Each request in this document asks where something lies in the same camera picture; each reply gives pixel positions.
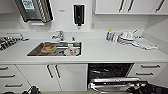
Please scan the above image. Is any orange bowl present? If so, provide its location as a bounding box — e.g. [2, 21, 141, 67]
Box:
[40, 43, 57, 54]

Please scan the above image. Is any small chrome sink knob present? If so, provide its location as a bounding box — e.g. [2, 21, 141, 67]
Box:
[70, 36, 77, 42]

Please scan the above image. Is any white lower cabinet door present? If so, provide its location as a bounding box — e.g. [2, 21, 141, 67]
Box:
[53, 63, 89, 93]
[15, 63, 56, 93]

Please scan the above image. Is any white cabinet door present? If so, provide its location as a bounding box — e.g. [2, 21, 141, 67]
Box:
[94, 0, 127, 15]
[125, 0, 158, 15]
[156, 0, 168, 15]
[15, 63, 56, 93]
[53, 63, 89, 93]

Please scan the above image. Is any steel sink basin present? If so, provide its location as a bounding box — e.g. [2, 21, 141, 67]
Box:
[26, 40, 84, 57]

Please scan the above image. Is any white wall outlet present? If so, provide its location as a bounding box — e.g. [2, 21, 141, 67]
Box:
[90, 21, 96, 30]

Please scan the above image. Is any chrome faucet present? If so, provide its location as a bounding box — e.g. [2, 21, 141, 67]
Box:
[50, 30, 67, 42]

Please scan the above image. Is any stack of white dishes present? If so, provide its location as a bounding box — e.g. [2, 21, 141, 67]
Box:
[117, 29, 138, 45]

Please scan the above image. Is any blue dish soap bottle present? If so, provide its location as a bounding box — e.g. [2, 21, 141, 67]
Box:
[105, 29, 113, 42]

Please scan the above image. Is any black soap dispenser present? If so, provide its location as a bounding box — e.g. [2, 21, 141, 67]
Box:
[72, 3, 86, 27]

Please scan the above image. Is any white cup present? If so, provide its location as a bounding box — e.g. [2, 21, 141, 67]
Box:
[64, 44, 80, 56]

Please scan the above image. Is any white dish cloth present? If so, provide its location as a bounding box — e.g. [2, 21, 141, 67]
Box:
[132, 37, 158, 51]

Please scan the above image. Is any white upper cabinet door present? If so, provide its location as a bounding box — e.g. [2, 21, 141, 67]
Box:
[156, 0, 168, 15]
[94, 0, 127, 15]
[125, 0, 158, 15]

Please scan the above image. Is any steel paper towel dispenser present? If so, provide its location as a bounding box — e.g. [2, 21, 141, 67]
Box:
[13, 0, 54, 25]

